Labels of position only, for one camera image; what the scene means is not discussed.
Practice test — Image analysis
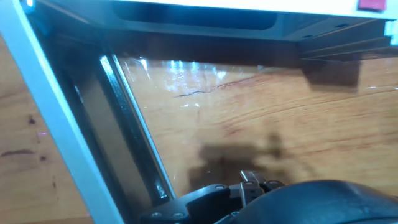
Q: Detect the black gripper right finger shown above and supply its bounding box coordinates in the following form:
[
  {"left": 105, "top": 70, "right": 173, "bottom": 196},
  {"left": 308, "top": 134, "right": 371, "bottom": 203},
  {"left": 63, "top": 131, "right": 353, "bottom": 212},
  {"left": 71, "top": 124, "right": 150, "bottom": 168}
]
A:
[{"left": 239, "top": 170, "right": 285, "bottom": 208}]

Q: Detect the red sticker tag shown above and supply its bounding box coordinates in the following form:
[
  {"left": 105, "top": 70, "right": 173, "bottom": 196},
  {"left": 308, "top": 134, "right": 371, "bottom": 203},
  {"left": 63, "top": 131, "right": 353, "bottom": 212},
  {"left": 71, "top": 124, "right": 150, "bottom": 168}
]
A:
[{"left": 357, "top": 0, "right": 387, "bottom": 12}]

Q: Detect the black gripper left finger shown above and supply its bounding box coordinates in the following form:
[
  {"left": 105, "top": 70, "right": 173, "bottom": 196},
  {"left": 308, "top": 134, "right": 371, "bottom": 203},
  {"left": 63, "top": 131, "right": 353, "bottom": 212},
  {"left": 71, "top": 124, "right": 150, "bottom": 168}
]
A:
[{"left": 139, "top": 184, "right": 242, "bottom": 224}]

